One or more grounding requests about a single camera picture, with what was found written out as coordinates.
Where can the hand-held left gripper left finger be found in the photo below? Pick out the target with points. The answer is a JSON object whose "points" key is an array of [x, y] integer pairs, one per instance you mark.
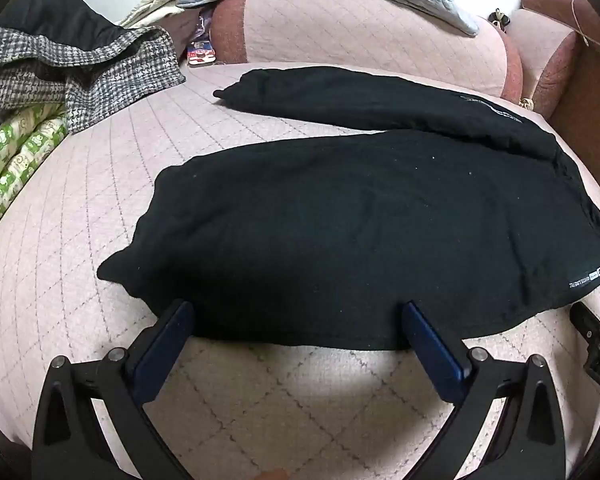
{"points": [[165, 355]]}

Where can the black pants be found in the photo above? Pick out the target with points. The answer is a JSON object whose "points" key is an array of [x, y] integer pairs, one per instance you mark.
{"points": [[330, 225]]}

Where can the green printed blanket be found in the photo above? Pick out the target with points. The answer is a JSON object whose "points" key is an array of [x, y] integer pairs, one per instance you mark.
{"points": [[10, 160]]}

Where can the black cloth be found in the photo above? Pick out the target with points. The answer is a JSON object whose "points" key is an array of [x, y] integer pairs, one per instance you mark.
{"points": [[55, 15]]}

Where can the colourful printed packet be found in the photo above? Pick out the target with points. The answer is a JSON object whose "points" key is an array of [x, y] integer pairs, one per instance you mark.
{"points": [[200, 45]]}

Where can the cream cloth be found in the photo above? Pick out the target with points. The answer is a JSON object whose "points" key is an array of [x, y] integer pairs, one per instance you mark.
{"points": [[155, 2]]}

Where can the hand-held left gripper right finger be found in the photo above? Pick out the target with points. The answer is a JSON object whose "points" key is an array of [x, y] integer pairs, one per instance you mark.
{"points": [[432, 355]]}

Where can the houndstooth wool coat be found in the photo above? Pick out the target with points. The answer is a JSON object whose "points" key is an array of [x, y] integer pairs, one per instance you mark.
{"points": [[105, 70]]}

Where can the small dark object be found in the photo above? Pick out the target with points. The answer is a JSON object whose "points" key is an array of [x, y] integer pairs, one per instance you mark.
{"points": [[500, 19]]}

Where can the large pink bolster cushion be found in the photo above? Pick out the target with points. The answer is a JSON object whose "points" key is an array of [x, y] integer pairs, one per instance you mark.
{"points": [[355, 30]]}

